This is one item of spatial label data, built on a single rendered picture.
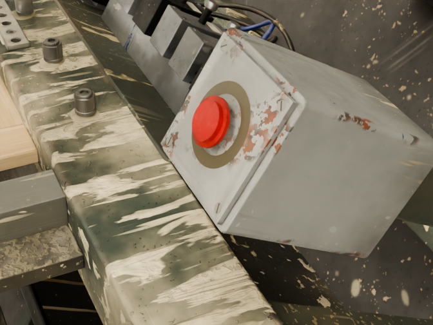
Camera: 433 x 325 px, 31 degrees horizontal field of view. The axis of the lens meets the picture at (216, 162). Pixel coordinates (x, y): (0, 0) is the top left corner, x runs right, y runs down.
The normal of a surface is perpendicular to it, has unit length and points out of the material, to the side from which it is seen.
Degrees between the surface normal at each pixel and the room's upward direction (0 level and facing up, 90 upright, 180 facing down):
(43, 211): 90
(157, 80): 0
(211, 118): 0
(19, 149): 60
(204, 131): 0
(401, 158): 90
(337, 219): 90
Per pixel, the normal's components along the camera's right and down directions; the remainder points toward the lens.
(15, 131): 0.04, -0.79
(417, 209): 0.44, 0.56
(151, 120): 0.48, -0.80
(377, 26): -0.76, -0.19
